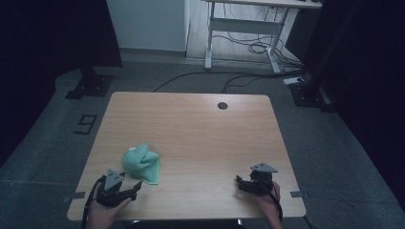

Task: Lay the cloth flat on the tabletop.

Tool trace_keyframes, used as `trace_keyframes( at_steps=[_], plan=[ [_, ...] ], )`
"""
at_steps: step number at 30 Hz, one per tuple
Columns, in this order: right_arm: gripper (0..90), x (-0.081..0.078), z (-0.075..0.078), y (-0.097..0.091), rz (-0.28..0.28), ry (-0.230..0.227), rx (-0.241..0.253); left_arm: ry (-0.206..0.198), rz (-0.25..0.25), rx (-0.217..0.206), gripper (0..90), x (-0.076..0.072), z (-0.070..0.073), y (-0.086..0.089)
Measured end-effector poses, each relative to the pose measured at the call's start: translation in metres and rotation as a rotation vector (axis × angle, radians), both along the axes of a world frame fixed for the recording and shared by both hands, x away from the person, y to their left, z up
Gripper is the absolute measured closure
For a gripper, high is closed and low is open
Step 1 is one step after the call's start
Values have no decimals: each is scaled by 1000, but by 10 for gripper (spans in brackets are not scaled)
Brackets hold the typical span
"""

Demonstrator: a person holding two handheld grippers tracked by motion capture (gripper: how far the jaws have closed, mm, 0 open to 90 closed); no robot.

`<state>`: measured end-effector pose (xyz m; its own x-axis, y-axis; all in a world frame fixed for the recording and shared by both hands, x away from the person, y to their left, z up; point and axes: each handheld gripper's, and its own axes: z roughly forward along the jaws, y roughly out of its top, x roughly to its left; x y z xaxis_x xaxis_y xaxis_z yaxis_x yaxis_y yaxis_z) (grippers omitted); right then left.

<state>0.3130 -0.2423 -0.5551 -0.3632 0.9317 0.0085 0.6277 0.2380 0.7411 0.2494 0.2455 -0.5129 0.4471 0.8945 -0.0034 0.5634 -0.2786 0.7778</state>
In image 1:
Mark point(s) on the white power strip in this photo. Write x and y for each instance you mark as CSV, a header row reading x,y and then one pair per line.
x,y
293,80

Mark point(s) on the person's left hand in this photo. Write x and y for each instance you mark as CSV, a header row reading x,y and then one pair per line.
x,y
102,211

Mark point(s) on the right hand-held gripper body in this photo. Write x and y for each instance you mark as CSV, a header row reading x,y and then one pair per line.
x,y
261,181

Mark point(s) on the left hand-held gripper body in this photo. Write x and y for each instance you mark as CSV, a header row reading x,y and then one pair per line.
x,y
110,187

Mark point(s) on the green towel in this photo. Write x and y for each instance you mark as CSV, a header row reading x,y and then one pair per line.
x,y
141,163

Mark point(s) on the person's right hand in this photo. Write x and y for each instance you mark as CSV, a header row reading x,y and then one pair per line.
x,y
270,205

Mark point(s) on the black stand base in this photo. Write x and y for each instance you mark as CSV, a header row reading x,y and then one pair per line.
x,y
310,95
90,86

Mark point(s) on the white desk frame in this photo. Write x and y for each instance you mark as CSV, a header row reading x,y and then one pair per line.
x,y
243,26

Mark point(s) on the white cabinet panel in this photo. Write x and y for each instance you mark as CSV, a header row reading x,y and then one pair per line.
x,y
146,24

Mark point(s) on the dark curtain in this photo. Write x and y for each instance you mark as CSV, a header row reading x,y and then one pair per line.
x,y
47,47
366,79

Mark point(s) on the grey tape strip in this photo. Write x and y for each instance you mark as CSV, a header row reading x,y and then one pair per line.
x,y
74,196
298,194

